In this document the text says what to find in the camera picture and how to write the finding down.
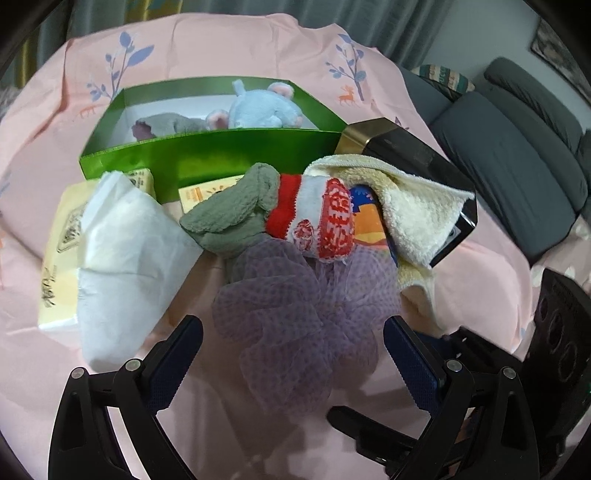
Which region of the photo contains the patterned cushion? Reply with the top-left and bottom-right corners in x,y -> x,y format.
411,64 -> 476,100

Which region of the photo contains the yellow and white fluffy towel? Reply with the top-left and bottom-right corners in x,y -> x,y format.
302,154 -> 476,333

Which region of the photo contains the framed wall picture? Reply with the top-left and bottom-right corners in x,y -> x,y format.
531,21 -> 591,88

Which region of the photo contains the green cardboard box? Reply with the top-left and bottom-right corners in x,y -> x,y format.
78,78 -> 352,204

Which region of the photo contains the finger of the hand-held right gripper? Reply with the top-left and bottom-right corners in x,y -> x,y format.
328,406 -> 435,467
438,325 -> 485,370

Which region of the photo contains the large yellow tissue pack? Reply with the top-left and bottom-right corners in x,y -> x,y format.
38,180 -> 100,330

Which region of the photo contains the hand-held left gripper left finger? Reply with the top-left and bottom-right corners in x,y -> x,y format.
48,315 -> 204,480

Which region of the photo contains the grey plush toy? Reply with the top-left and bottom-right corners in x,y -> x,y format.
131,113 -> 208,140

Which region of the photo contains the grey-green cloth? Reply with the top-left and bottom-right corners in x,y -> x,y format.
179,162 -> 282,282

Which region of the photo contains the grey sofa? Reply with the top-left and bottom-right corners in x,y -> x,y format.
397,58 -> 591,266

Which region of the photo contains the orange and blue tissue pack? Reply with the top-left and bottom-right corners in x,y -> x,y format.
348,185 -> 400,266

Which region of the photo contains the blue plush mouse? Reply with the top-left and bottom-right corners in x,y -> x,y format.
205,79 -> 303,131

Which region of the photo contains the white paper tissue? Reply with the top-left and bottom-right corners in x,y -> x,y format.
76,171 -> 204,372

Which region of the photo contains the yellow pack with orange print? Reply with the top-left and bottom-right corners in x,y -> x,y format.
178,174 -> 247,214

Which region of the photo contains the black and gold box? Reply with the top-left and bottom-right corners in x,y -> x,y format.
333,117 -> 479,268

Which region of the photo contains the red and white sock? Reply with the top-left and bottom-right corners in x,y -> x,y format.
265,173 -> 356,264

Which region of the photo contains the purple mesh bath pouf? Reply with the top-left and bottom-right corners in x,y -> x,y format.
212,237 -> 402,414

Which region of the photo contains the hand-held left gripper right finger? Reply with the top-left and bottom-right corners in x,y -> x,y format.
383,316 -> 539,480

